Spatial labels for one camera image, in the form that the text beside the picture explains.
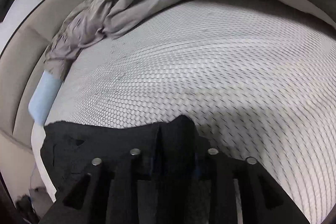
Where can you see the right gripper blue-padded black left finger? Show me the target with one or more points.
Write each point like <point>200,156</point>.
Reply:
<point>101,175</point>

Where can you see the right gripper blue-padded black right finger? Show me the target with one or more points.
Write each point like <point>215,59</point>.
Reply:
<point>239,191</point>

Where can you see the black pants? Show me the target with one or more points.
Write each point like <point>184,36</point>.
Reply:
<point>173,171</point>

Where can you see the light blue pillow roll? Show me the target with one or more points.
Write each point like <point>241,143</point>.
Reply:
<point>43,98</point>

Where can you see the beige upholstered headboard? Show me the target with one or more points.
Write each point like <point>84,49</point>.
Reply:
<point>21,70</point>

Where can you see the light grey crumpled sheet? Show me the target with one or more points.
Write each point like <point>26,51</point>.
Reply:
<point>90,22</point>

